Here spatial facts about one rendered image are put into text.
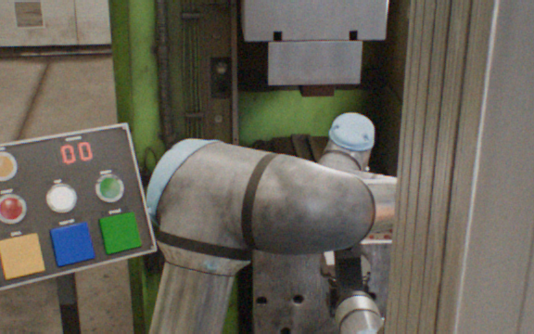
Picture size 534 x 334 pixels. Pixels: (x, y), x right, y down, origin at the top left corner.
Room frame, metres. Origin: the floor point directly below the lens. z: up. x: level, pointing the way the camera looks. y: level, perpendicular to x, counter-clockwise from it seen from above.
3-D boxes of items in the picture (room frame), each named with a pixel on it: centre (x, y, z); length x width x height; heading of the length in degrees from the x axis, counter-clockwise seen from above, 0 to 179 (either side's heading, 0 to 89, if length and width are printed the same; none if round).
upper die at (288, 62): (1.77, -0.09, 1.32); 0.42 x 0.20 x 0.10; 4
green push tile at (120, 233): (1.37, 0.30, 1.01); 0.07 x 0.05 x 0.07; 119
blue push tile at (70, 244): (1.32, 0.39, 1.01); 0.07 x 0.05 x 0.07; 119
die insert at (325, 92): (1.81, -0.11, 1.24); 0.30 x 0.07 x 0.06; 4
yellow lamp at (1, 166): (1.35, 0.52, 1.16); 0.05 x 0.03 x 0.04; 94
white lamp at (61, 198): (1.36, 0.41, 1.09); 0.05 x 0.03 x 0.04; 94
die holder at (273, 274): (1.78, -0.14, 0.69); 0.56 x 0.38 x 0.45; 4
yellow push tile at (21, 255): (1.28, 0.48, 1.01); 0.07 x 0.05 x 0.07; 119
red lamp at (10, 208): (1.32, 0.50, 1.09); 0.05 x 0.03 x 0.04; 94
